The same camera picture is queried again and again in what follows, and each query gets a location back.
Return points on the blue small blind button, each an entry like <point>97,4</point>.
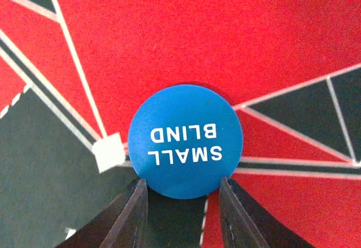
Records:
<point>183,140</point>

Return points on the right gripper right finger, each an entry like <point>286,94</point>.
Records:
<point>246,223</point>

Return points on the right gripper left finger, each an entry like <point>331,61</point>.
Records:
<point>121,224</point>

